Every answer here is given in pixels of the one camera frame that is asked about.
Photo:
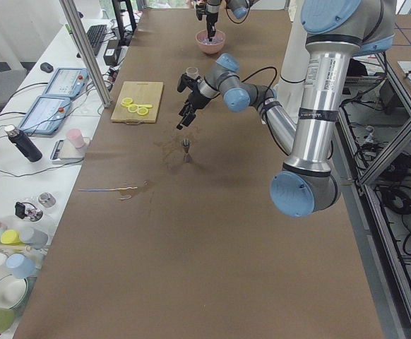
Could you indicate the far blue teach pendant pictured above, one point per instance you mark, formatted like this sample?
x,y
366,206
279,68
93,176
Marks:
x,y
67,82

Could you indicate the pink cup on scale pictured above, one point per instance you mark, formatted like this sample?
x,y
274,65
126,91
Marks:
x,y
75,137

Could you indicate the tray of pastel cups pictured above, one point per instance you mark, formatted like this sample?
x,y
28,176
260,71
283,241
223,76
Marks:
x,y
21,237

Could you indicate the black keyboard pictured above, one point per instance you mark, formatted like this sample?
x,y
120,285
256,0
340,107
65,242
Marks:
x,y
96,35

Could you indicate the yellow lemon slice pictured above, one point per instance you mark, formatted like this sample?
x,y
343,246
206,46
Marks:
x,y
142,111
133,108
126,101

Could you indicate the pink bowl of ice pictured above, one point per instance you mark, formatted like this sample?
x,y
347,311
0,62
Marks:
x,y
213,45

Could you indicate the yellow lemon slice far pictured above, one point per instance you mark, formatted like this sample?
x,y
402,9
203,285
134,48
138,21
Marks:
x,y
142,111

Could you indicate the steel jigger measuring cup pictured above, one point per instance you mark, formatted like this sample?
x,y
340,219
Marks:
x,y
186,144

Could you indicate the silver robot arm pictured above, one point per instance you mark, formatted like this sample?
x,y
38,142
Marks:
x,y
210,9
335,31

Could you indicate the white pedestal column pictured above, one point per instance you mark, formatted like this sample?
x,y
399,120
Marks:
x,y
296,57

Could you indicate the white kitchen scale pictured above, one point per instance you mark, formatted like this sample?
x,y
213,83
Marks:
x,y
64,152

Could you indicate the small steel cup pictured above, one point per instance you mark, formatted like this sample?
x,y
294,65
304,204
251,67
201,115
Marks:
x,y
46,199

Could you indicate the black computer mouse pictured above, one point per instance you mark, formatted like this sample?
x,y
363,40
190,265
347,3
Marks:
x,y
46,67

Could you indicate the clear wine glass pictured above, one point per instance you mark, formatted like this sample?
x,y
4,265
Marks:
x,y
192,72

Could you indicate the yellow lemon slice near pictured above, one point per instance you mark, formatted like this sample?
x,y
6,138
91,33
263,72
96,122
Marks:
x,y
126,101

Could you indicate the aluminium frame post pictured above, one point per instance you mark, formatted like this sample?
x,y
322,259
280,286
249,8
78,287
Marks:
x,y
85,50

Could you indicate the bamboo cutting board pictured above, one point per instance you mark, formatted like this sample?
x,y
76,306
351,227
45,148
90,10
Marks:
x,y
142,93

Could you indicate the yellow lemon slice middle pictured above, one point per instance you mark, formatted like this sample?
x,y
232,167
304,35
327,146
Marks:
x,y
133,108

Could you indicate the near blue teach pendant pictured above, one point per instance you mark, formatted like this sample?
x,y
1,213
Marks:
x,y
45,116

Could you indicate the black insulated bottle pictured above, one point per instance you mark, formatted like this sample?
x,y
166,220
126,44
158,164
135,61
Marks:
x,y
23,143

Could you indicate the blue teach pendant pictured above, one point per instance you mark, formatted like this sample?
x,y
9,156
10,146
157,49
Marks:
x,y
45,116
67,82

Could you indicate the white green-rimmed plate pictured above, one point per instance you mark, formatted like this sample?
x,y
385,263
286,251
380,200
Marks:
x,y
12,292

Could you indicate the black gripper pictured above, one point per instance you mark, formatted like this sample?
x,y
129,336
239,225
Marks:
x,y
210,18
195,99

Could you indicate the light blue cup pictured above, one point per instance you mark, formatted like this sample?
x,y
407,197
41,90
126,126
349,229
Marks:
x,y
20,266

